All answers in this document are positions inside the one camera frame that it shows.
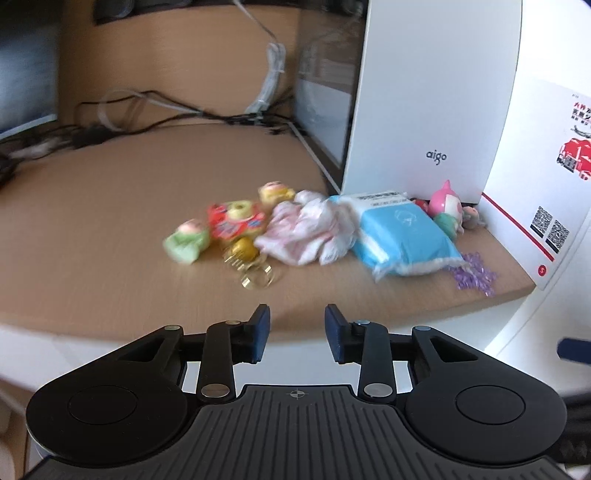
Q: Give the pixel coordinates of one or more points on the cream and pink toy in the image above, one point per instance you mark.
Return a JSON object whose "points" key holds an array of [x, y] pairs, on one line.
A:
{"points": [[274, 196]]}

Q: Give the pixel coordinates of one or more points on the white computer case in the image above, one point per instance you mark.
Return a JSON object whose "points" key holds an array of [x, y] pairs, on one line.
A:
{"points": [[429, 92]]}

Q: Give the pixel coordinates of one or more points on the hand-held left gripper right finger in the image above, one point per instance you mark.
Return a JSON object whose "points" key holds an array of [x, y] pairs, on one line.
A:
{"points": [[334, 332]]}

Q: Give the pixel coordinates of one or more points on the red snack packet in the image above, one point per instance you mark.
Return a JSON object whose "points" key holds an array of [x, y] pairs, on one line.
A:
{"points": [[226, 229]]}

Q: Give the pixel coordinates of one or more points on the white printed box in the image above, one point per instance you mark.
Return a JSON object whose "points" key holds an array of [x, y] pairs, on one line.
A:
{"points": [[521, 184]]}

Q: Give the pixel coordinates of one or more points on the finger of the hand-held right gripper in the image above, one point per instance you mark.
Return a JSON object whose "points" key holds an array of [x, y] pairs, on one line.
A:
{"points": [[575, 347]]}

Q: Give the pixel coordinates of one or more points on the grey-blue small toy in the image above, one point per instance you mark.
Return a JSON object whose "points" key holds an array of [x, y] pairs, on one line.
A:
{"points": [[473, 218]]}

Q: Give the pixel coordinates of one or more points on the pink hooded figurine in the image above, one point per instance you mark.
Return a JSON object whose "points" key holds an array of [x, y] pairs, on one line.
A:
{"points": [[445, 203]]}

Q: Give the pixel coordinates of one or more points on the purple bead hair clip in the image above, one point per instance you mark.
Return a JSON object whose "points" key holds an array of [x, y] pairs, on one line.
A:
{"points": [[475, 277]]}

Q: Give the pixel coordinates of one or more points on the green toy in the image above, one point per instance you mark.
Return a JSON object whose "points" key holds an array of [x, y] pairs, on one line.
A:
{"points": [[187, 244]]}

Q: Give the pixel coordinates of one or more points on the black computer monitor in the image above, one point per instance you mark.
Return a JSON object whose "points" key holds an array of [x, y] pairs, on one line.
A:
{"points": [[23, 83]]}

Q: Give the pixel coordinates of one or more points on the pink and white plastic bag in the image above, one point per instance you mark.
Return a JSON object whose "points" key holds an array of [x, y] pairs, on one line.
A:
{"points": [[300, 230]]}

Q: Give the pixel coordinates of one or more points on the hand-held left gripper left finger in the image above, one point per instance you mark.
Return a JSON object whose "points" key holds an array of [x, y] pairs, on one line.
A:
{"points": [[261, 332]]}

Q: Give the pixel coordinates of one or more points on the blue tissue pack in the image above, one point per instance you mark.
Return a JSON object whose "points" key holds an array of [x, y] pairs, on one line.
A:
{"points": [[401, 230]]}

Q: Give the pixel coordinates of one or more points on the wooden box tray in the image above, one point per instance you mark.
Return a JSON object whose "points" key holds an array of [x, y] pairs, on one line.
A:
{"points": [[300, 355]]}

